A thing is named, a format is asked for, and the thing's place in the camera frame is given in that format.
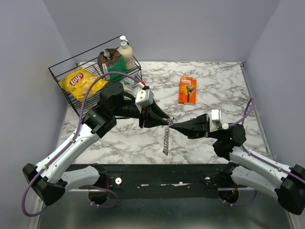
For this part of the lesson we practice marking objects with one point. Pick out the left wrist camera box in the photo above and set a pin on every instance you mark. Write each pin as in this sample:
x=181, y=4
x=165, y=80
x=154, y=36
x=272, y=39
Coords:
x=144, y=98

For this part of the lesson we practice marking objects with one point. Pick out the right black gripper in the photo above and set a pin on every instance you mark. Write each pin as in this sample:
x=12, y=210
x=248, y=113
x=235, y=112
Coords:
x=197, y=127

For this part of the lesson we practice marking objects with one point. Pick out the orange Gillette razor box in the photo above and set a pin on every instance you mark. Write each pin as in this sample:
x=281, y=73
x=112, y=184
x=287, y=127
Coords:
x=187, y=90

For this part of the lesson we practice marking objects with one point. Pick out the brown and green bag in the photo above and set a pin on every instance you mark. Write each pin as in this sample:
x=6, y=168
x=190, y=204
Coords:
x=110, y=60

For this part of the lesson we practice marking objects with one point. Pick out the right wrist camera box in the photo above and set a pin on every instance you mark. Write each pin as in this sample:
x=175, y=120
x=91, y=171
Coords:
x=215, y=120

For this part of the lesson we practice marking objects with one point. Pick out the black wire basket rack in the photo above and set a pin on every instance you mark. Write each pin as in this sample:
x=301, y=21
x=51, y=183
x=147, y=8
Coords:
x=88, y=61

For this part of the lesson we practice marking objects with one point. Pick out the aluminium rail frame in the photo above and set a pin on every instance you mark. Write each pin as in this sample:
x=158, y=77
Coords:
x=99, y=208

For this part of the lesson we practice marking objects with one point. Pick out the cream pump lotion bottle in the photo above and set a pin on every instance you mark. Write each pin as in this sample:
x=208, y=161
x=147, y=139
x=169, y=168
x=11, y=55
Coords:
x=126, y=52

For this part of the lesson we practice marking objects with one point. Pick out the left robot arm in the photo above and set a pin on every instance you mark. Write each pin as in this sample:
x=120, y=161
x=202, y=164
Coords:
x=49, y=178

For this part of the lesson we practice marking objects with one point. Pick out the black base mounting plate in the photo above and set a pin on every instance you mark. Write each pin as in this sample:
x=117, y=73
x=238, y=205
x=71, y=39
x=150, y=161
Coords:
x=164, y=181

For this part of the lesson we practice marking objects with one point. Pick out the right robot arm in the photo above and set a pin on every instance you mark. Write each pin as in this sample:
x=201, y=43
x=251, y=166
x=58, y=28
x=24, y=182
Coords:
x=246, y=167

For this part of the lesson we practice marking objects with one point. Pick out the yellow Lays chips bag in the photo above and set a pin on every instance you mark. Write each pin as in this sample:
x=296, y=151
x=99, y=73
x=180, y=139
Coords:
x=77, y=82

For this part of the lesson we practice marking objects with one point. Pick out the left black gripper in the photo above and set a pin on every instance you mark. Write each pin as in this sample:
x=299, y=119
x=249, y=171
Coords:
x=149, y=121

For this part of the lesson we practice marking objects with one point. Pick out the green and white packet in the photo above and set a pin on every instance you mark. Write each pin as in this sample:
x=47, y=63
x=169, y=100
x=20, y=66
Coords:
x=128, y=84

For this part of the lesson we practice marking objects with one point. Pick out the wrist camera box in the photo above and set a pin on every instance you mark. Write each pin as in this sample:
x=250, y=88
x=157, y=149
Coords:
x=215, y=120
x=144, y=98

